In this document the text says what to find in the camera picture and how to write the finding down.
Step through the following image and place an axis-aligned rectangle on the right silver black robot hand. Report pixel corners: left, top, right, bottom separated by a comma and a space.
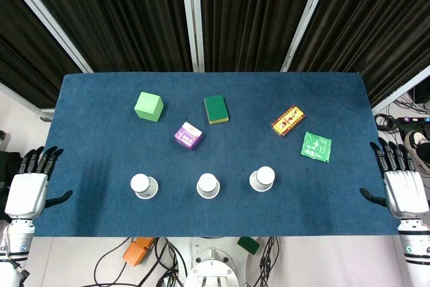
359, 137, 430, 220

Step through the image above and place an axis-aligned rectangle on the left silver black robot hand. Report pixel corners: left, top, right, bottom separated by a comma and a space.
4, 145, 73, 222

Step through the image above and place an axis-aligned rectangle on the white paper cup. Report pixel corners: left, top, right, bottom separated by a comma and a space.
196, 173, 222, 200
249, 165, 276, 192
130, 173, 159, 200

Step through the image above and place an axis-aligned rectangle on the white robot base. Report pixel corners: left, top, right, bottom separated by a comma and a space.
183, 237, 249, 287

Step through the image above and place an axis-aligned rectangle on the white black sneaker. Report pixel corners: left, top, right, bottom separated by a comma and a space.
404, 129, 430, 172

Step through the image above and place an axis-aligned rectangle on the black power strip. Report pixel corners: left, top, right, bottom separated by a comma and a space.
396, 116, 430, 133

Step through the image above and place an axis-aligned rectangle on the blue table cloth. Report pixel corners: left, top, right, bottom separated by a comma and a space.
33, 72, 400, 238

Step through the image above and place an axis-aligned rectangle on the green sachet packet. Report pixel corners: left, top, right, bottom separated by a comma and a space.
300, 131, 333, 163

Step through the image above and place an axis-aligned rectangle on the orange box device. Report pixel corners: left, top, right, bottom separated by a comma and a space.
122, 237, 156, 267

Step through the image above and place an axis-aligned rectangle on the black curtain panel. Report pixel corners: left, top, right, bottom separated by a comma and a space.
198, 0, 324, 73
288, 0, 430, 108
15, 0, 195, 73
0, 0, 82, 110

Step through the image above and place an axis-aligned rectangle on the yellow red printed box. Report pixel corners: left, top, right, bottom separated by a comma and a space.
270, 104, 307, 137

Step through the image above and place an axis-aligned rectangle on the light green foam cube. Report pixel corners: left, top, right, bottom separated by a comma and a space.
133, 91, 165, 122

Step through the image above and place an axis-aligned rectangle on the dark green pad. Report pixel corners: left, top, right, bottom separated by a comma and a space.
236, 237, 261, 255

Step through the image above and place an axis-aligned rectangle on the purple white carton box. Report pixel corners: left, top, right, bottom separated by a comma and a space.
173, 121, 204, 151

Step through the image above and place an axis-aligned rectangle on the green yellow sponge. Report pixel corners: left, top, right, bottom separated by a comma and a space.
204, 94, 230, 126

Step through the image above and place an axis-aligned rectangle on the coiled black cable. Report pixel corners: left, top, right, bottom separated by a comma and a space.
374, 113, 399, 132

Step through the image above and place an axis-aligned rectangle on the white frame post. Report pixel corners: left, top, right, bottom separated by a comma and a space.
0, 81, 55, 122
280, 0, 337, 73
0, 0, 94, 73
371, 64, 430, 115
179, 0, 206, 73

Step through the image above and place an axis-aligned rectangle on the black floor cable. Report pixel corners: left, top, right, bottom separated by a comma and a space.
93, 237, 159, 287

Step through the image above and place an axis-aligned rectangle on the black cable bundle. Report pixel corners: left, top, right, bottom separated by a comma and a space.
255, 237, 285, 287

